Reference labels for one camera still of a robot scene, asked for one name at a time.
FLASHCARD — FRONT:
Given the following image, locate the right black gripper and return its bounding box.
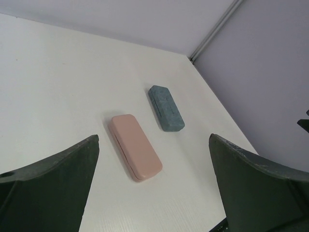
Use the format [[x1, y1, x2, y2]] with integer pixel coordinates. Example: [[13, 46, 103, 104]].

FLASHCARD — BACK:
[[297, 119, 309, 132]]

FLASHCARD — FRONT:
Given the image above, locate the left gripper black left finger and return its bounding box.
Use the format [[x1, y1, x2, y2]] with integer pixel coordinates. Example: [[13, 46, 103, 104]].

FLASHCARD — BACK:
[[0, 135, 99, 232]]

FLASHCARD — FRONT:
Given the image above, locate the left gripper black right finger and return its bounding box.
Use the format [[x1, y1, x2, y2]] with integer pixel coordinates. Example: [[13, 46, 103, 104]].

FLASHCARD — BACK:
[[209, 134, 309, 232]]

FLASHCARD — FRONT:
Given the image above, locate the pink glasses case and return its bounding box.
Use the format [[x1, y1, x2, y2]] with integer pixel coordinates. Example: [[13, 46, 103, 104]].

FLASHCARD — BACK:
[[108, 114, 163, 182]]

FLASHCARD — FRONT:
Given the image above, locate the blue-grey glasses case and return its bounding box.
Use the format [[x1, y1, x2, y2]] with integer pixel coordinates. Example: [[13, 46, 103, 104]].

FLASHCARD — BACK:
[[148, 85, 185, 132]]

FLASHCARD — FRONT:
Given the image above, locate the right aluminium frame post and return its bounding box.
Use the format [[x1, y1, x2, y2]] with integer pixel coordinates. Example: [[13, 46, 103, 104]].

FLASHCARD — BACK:
[[188, 0, 244, 64]]

